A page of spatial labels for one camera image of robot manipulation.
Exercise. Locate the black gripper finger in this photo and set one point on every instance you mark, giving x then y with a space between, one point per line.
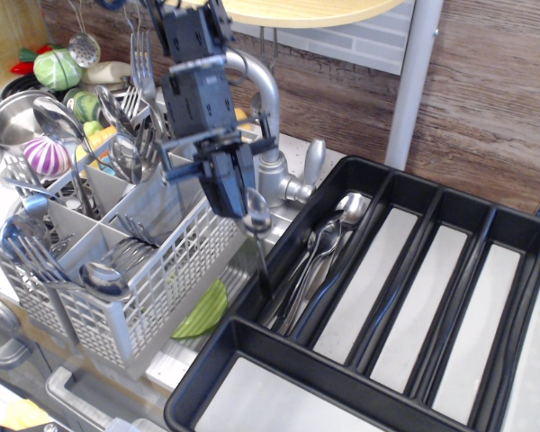
220 185
246 168

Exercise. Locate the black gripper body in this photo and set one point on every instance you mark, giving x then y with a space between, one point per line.
201 119

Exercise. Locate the small silver spoon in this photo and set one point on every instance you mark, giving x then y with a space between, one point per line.
258 221

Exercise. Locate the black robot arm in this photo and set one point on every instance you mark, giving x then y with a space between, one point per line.
189 34

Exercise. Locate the silver spoon in tray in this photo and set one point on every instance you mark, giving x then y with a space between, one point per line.
350 210
321 244

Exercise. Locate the forks bundle in basket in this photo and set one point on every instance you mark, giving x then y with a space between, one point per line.
133 250

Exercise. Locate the grey plastic cutlery basket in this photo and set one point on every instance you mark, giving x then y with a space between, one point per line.
127 281

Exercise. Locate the large silver spoon back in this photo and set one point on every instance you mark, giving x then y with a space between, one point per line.
56 123

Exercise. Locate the silver spoon front basket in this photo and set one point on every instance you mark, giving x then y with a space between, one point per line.
104 282

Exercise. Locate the silver spoon basket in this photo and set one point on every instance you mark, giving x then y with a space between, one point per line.
17 227
104 282

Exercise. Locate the silver spoon left basket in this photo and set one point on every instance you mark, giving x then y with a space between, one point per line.
17 227

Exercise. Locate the black cutlery tray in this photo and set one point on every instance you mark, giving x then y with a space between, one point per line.
429 320

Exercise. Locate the silver sink faucet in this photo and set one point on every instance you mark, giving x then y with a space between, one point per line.
273 179

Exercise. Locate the tall silver fork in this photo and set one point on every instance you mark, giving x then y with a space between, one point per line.
142 67

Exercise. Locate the wooden shelf board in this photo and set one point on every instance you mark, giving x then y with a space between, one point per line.
305 14

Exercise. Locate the hanging slotted ladle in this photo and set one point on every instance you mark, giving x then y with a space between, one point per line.
82 46

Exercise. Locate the green toy cabbage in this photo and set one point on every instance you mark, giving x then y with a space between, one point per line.
57 70

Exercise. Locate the purple striped toy onion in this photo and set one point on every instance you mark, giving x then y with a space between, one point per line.
46 157

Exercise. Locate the red toy pepper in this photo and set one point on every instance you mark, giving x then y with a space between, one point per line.
26 60

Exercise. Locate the steel pot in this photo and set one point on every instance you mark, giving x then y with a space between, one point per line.
17 120

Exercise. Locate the silver fork front left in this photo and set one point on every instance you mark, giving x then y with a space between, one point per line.
31 255

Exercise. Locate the silver faucet handle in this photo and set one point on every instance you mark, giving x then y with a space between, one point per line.
314 160

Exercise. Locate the grey metal post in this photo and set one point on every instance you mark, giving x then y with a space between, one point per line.
422 35

